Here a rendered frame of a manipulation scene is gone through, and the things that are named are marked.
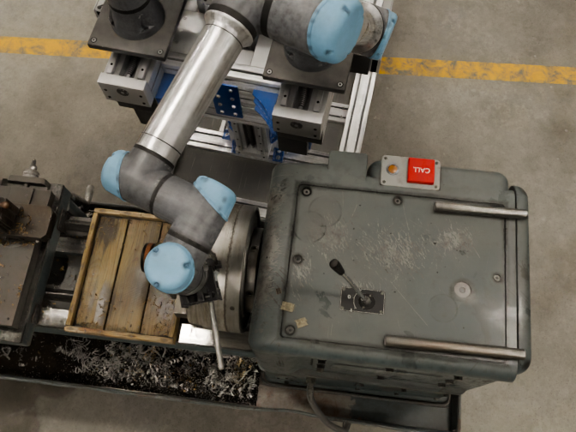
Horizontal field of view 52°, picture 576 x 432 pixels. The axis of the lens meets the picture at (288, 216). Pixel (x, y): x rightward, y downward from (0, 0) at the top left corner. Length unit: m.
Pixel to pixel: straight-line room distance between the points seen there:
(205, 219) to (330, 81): 0.76
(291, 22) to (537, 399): 1.99
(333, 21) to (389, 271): 0.55
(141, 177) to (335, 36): 0.39
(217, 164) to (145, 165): 1.59
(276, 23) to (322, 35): 0.08
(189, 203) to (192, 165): 1.64
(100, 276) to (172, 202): 0.84
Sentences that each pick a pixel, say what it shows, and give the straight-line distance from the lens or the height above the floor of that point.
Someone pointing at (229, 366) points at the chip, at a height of 0.56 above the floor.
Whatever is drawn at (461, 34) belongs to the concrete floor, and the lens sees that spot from 3.26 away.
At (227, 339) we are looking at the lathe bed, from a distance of 1.67.
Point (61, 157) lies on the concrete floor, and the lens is 3.02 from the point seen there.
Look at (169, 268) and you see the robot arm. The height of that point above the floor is 1.64.
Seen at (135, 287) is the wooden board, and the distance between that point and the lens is 1.73.
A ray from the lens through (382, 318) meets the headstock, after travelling 1.28.
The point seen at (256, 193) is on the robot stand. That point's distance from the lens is 2.50.
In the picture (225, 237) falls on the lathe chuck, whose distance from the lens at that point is 1.35.
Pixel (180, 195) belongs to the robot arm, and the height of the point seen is 1.64.
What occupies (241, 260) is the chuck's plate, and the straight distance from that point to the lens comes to 1.33.
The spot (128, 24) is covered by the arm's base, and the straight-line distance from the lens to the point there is 1.72.
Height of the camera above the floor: 2.50
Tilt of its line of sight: 69 degrees down
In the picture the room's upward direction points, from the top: 4 degrees counter-clockwise
